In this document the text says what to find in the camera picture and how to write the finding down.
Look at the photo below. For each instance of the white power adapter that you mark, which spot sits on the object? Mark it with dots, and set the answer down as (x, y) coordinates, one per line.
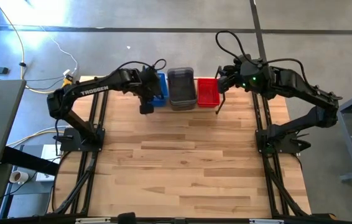
(67, 72)

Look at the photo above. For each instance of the white flat box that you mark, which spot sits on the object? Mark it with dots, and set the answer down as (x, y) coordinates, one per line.
(50, 152)

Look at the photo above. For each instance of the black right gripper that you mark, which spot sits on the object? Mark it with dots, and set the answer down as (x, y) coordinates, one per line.
(241, 73)

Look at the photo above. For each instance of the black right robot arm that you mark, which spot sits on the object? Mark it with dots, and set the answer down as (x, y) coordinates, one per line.
(303, 87)

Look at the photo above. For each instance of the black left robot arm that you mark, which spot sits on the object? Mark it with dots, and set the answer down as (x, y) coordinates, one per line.
(101, 87)

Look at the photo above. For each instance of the blue plastic slotted basket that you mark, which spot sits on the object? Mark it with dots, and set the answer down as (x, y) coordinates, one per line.
(163, 90)

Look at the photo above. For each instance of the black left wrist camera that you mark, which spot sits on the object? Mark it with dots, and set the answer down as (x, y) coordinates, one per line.
(146, 109)

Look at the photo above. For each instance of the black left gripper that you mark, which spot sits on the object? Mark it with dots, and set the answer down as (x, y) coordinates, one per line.
(149, 85)

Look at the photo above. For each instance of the black aluminium rig frame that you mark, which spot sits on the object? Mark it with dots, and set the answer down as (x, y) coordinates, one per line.
(213, 222)

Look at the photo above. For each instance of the black desk leg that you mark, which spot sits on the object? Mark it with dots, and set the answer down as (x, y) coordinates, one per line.
(28, 160)

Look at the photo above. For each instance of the red plastic slotted basket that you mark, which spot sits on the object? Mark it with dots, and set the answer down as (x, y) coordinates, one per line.
(208, 93)

